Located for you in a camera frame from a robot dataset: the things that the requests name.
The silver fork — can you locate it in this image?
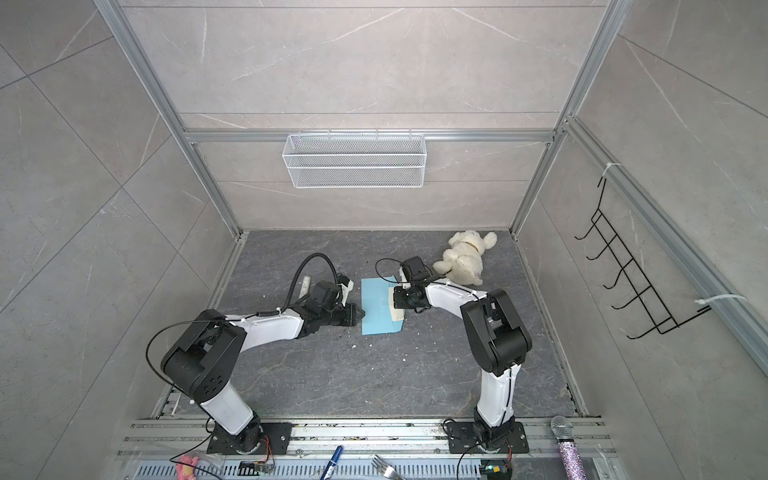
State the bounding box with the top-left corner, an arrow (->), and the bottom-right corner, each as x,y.
372,455 -> 404,480

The white wire mesh basket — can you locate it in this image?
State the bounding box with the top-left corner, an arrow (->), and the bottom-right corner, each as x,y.
282,133 -> 428,189

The blue marker pen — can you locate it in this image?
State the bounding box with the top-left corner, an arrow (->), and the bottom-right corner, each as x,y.
320,445 -> 344,480

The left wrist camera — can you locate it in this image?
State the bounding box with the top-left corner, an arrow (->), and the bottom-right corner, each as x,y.
337,274 -> 354,307

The black wire hook rack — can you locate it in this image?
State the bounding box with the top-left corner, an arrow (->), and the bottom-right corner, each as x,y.
574,178 -> 712,340

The glitter pink microphone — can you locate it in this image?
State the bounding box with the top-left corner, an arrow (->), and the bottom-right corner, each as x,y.
550,415 -> 588,480

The white plush teddy bear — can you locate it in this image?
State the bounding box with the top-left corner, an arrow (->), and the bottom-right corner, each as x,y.
432,230 -> 498,286

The light blue envelope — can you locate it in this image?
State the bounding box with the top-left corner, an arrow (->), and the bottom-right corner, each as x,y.
361,277 -> 405,335

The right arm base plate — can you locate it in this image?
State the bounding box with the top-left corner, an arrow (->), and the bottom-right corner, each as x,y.
441,419 -> 530,454

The pink small object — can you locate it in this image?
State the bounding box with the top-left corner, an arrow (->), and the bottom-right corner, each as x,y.
174,455 -> 199,480

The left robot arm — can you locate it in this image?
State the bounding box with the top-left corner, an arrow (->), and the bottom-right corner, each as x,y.
147,252 -> 365,454

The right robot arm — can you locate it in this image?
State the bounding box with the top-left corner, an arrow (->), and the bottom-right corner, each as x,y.
382,256 -> 532,454

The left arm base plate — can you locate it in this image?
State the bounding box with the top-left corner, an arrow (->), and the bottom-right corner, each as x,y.
206,422 -> 293,455

